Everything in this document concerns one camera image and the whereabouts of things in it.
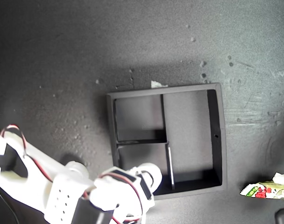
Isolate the black tray with wells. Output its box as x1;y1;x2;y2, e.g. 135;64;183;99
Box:
106;82;228;201

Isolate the white paper scrap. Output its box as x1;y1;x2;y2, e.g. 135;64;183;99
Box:
151;80;169;88

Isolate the thin black cable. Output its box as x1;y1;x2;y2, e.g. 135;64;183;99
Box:
0;182;19;224

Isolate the snack bar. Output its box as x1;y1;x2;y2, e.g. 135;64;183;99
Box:
239;179;284;201

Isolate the red and black arm wire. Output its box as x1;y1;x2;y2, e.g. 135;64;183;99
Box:
0;124;55;183

